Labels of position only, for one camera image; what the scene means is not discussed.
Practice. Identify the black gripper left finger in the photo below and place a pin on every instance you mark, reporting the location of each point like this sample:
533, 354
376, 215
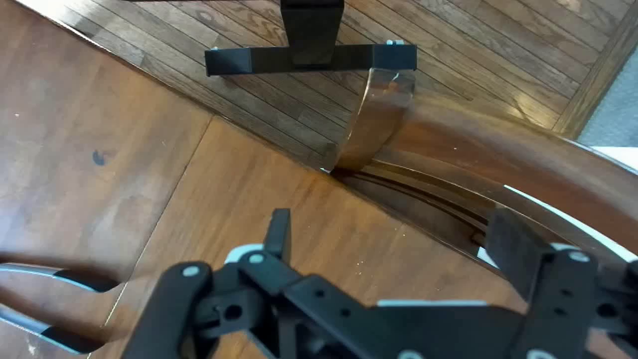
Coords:
266, 281

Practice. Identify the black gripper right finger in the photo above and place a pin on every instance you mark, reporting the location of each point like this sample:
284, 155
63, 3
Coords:
565, 293

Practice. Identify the black T-shaped stand base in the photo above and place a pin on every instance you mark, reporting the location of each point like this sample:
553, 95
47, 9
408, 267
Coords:
312, 57

